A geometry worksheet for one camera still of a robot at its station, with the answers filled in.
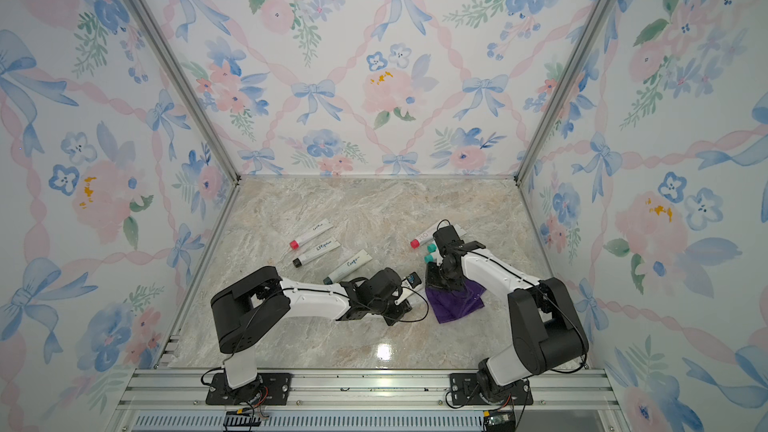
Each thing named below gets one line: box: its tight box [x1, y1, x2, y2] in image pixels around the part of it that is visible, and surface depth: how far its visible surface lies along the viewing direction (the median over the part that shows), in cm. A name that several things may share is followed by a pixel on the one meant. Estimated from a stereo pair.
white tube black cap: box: [404, 292, 428, 313], surface depth 88 cm
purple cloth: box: [425, 280, 487, 324], surface depth 87 cm
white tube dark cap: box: [292, 237, 341, 268], surface depth 100 cm
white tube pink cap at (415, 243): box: [410, 231, 435, 249], surface depth 102 cm
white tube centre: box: [323, 249, 373, 285], surface depth 97 cm
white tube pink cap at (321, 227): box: [289, 218, 334, 250], surface depth 105 cm
